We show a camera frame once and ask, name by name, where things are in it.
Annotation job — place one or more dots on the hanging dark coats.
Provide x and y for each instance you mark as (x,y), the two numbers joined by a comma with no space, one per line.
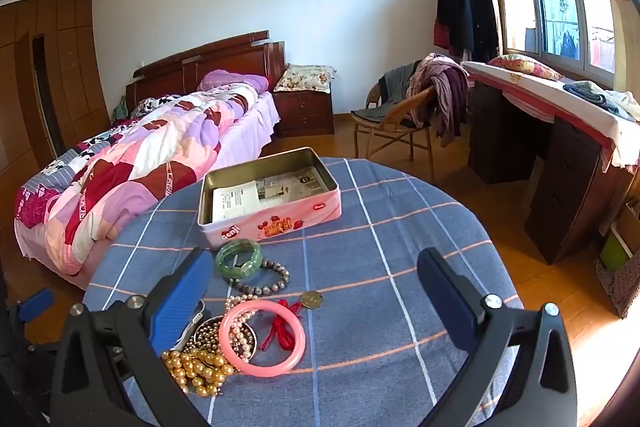
(467,12)

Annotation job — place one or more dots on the wooden bed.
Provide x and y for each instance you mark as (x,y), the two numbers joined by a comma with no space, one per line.
(215,57)

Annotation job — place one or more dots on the pink and purple garment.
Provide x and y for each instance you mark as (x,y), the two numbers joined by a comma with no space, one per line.
(447,92)

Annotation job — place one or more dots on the pile of folded clothes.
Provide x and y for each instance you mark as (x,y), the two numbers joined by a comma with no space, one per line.
(600,97)

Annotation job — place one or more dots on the floral cushion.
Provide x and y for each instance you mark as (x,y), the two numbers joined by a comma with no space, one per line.
(305,78)

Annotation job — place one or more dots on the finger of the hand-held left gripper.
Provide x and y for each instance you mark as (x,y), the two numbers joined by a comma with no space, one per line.
(36,305)

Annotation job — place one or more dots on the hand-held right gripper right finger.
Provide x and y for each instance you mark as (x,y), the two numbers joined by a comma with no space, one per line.
(445,302)

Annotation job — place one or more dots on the white paper sheet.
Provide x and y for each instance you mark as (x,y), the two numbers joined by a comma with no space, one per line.
(235,204)

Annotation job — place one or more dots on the dark wooden desk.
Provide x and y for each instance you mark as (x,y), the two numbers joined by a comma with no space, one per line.
(565,187)

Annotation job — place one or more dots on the patchwork quilt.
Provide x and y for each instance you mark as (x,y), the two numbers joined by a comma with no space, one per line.
(140,157)

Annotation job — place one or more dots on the wooden wardrobe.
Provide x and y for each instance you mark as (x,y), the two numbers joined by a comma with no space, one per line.
(65,72)

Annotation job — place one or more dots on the green jade bangle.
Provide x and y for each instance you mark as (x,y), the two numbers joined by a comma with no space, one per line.
(222,268)

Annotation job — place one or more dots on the floral pillow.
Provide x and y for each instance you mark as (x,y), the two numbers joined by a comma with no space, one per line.
(525,66)

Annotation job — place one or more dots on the teal bag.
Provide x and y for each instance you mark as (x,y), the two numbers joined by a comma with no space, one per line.
(121,108)

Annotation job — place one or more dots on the round metal dish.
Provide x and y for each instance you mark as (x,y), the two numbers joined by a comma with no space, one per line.
(252,336)

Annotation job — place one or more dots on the green bin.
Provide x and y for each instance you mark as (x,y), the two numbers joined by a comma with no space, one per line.
(614,252)

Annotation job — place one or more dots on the grey garment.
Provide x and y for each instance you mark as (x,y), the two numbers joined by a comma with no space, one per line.
(395,84)

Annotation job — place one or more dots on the woven basket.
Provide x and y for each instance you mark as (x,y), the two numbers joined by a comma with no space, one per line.
(622,289)

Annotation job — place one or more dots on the wicker chair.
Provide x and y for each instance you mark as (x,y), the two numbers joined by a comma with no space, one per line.
(395,119)

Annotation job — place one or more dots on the pink bangle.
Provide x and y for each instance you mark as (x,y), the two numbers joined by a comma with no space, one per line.
(298,338)

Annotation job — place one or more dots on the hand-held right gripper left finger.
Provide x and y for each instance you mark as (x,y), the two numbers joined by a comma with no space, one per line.
(185,302)

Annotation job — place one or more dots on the blue plaid tablecloth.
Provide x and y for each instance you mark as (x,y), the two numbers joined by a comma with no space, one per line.
(375,257)

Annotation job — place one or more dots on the wooden nightstand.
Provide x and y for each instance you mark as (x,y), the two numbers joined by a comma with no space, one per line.
(302,112)

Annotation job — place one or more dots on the white and pink desk cover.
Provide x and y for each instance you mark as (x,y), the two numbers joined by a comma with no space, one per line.
(550,102)

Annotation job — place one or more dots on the newspaper sheet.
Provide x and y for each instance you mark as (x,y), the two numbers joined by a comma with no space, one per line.
(295,184)

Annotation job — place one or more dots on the white curved object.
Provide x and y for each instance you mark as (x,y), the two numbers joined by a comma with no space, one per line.
(192,324)

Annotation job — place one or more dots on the pink tin box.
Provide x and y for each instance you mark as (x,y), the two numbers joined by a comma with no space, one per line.
(280,219)

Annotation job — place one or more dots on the purple pillow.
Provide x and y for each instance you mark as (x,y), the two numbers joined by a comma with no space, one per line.
(235,81)

